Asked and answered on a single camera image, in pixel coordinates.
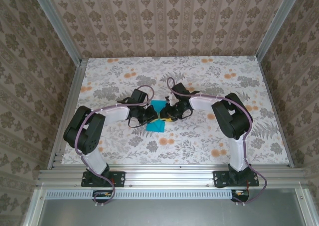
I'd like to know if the grey metal sheet panel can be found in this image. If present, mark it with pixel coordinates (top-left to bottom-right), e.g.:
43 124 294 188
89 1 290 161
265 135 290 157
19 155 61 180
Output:
23 188 312 226

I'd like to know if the floral table cover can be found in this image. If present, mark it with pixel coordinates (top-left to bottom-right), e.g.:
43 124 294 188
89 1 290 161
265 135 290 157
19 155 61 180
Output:
61 57 291 166

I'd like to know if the black electronics board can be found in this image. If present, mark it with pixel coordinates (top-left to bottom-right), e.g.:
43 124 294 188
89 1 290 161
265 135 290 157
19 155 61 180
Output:
92 190 116 203
231 189 251 203

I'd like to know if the aluminium cross rail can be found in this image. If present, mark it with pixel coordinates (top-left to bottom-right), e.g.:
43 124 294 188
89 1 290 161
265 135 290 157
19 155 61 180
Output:
36 168 309 188

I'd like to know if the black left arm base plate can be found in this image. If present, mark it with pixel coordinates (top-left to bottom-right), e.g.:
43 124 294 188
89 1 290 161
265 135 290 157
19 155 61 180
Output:
81 170 126 188

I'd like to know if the grey slotted cable duct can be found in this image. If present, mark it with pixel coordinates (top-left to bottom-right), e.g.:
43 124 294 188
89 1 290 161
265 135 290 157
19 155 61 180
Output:
46 189 234 200

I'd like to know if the aluminium side rail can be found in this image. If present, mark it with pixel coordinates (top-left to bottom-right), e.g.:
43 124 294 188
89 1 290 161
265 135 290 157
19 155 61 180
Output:
258 60 295 169
47 58 88 170

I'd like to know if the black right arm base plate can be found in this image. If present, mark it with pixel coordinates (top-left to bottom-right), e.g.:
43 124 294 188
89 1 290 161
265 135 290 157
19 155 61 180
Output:
213 170 260 189

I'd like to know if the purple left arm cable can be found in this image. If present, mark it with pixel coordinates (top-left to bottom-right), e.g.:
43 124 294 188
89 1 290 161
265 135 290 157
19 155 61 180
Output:
74 84 156 208

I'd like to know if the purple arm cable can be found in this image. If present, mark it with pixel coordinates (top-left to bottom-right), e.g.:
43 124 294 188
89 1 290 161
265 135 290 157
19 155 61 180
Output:
74 84 156 208
166 77 269 207

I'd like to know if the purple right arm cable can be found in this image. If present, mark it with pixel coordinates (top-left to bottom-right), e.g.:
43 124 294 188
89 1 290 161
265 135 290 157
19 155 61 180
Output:
166 77 269 207

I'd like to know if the aluminium frame post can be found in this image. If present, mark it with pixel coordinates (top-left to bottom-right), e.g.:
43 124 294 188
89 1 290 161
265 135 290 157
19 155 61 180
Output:
31 0 84 65
256 0 306 63

